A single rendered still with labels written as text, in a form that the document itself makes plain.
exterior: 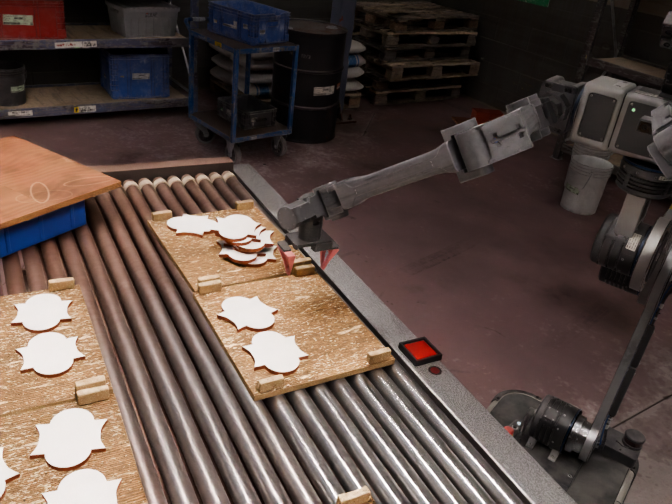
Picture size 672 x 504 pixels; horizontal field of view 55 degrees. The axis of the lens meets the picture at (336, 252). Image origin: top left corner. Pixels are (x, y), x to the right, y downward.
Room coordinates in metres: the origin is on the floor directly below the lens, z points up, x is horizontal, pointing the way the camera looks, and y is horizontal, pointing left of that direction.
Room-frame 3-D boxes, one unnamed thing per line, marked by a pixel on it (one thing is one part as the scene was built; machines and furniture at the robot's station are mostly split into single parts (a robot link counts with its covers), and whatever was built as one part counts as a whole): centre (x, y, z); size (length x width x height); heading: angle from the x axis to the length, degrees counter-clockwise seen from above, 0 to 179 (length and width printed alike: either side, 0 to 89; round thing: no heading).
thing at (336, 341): (1.29, 0.09, 0.93); 0.41 x 0.35 x 0.02; 32
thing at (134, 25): (5.48, 1.82, 0.76); 0.50 x 0.36 x 0.24; 134
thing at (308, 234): (1.41, 0.07, 1.13); 0.10 x 0.07 x 0.07; 122
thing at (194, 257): (1.65, 0.31, 0.93); 0.41 x 0.35 x 0.02; 34
